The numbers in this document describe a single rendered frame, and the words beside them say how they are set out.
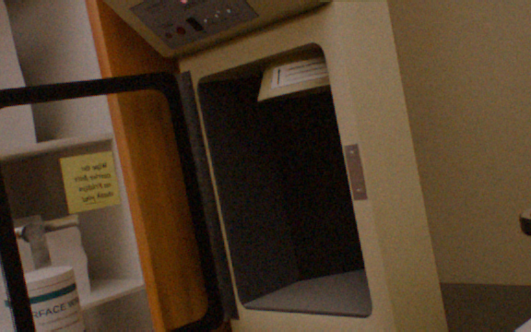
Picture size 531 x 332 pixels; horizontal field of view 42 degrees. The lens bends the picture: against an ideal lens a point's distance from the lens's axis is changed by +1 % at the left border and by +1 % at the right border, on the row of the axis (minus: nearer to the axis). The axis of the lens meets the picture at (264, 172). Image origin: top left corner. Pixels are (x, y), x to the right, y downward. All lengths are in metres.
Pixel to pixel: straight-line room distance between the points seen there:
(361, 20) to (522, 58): 0.39
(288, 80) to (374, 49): 0.13
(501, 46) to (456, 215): 0.31
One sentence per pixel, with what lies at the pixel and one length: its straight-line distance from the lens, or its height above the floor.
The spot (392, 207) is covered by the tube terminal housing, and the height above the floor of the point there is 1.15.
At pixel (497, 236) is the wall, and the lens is 1.29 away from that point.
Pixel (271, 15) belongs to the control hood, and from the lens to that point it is 0.90.
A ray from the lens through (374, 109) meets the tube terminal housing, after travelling 0.89.
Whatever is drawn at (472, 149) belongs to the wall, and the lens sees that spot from 1.27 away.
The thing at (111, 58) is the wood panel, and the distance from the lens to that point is 1.09.
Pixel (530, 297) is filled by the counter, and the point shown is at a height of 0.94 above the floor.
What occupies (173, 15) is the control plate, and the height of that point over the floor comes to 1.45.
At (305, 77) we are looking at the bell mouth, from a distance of 0.94.
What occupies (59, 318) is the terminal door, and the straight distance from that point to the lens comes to 0.98.
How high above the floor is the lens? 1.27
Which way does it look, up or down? 3 degrees down
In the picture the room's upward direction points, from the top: 11 degrees counter-clockwise
